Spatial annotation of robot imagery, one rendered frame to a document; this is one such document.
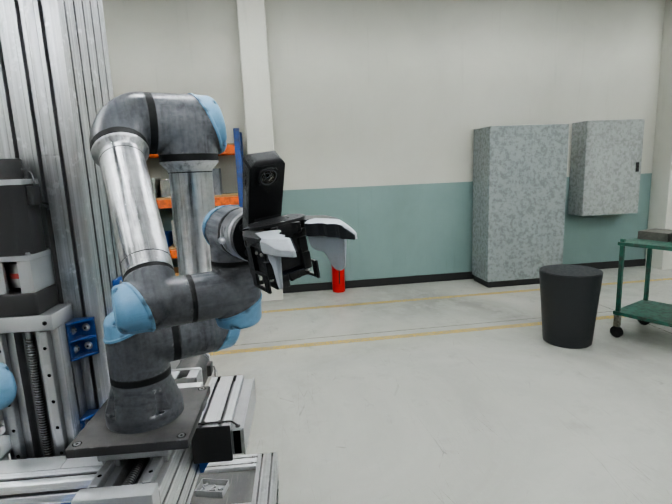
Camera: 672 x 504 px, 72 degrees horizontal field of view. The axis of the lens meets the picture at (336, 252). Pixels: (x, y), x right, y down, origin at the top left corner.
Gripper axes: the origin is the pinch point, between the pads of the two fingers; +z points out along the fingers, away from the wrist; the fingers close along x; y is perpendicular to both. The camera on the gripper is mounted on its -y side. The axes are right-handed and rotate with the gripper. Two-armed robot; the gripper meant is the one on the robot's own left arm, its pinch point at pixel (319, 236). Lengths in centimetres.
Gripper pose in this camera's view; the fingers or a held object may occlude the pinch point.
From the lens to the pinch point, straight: 47.2
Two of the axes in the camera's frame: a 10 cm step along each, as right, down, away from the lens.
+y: 1.6, 9.6, 2.4
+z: 5.1, 1.3, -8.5
